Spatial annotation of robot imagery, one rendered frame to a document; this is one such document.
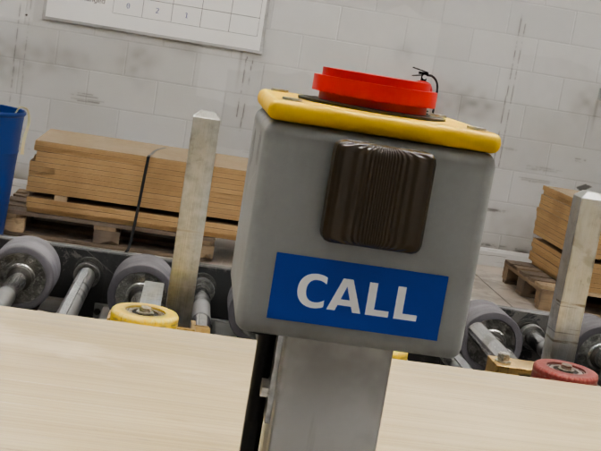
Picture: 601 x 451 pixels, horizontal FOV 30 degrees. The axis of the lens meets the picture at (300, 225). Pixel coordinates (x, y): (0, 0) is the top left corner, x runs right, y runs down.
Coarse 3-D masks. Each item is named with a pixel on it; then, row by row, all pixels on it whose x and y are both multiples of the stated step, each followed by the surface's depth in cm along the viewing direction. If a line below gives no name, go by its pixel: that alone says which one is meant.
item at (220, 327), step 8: (48, 296) 197; (40, 304) 193; (48, 304) 193; (56, 304) 194; (96, 304) 198; (104, 304) 198; (96, 312) 198; (104, 312) 194; (216, 320) 200; (224, 320) 200; (216, 328) 195; (224, 328) 196
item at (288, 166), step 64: (256, 128) 37; (320, 128) 33; (384, 128) 33; (448, 128) 33; (256, 192) 33; (320, 192) 33; (448, 192) 33; (256, 256) 33; (320, 256) 33; (384, 256) 33; (448, 256) 33; (256, 320) 33; (448, 320) 34
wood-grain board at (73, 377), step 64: (0, 320) 121; (64, 320) 125; (0, 384) 101; (64, 384) 104; (128, 384) 107; (192, 384) 110; (448, 384) 125; (512, 384) 129; (576, 384) 134; (0, 448) 86; (64, 448) 88; (128, 448) 91; (192, 448) 93; (384, 448) 100; (448, 448) 103; (512, 448) 106; (576, 448) 109
